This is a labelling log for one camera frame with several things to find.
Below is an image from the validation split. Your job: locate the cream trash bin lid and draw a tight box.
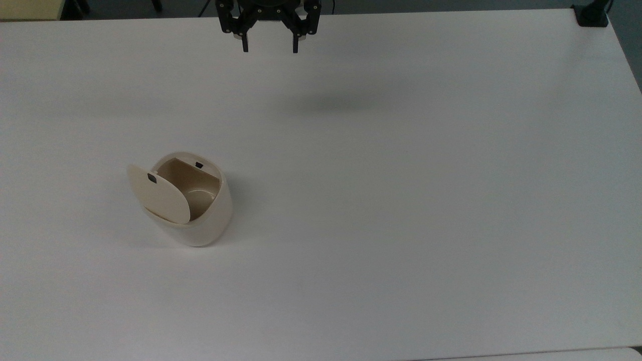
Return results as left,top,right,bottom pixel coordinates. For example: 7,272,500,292
127,164,192,225

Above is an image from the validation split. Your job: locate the yellow wooden board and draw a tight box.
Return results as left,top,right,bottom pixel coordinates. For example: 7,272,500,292
0,0,67,21

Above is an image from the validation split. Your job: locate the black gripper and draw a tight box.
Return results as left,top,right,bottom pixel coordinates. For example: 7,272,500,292
216,0,323,54

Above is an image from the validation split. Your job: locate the cream plastic trash bin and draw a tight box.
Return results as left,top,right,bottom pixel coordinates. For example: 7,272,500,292
127,151,234,248

